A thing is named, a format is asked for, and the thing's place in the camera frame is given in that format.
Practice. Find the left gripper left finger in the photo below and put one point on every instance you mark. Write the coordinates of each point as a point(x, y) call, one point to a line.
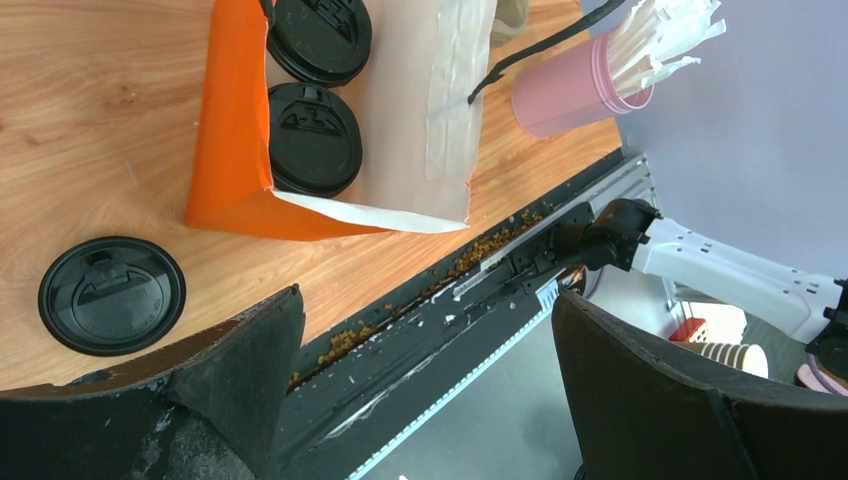
point(205, 407)

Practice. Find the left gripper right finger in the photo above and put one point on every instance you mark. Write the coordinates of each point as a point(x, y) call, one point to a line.
point(644, 408)

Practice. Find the black coffee cup lid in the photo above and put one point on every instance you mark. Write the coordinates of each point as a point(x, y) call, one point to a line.
point(315, 146)

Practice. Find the orange paper bag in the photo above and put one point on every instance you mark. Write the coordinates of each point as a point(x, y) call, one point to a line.
point(418, 108)

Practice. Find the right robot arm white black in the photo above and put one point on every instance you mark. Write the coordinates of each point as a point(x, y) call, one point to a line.
point(632, 235)

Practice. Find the background brown ribbed cup stack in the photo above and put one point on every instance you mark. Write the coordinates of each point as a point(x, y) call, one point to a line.
point(748, 358)

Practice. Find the pink holder with white straws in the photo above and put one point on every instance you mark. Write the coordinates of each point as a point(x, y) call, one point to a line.
point(613, 73)

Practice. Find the brown cardboard cup carrier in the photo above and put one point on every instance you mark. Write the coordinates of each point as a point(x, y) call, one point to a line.
point(510, 20)

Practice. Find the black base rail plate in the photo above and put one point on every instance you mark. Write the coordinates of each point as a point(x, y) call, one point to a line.
point(362, 387)

